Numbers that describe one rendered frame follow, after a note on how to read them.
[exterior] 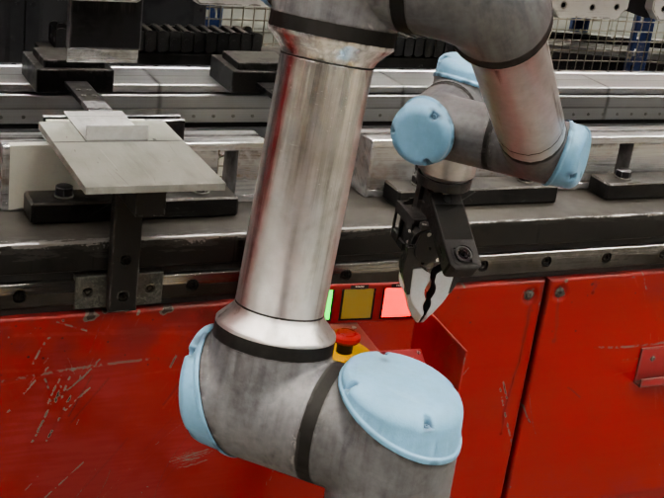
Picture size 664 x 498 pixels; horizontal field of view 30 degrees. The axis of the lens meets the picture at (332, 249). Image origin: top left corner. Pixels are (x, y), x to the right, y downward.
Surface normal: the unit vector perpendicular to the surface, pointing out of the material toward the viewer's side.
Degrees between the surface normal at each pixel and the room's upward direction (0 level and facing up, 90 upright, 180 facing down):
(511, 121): 145
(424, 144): 93
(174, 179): 0
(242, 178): 90
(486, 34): 126
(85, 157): 0
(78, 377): 90
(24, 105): 90
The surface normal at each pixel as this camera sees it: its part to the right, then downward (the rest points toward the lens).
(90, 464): 0.41, 0.39
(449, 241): 0.31, -0.52
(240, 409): -0.37, 0.13
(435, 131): -0.42, 0.35
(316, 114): -0.02, 0.21
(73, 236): 0.12, -0.92
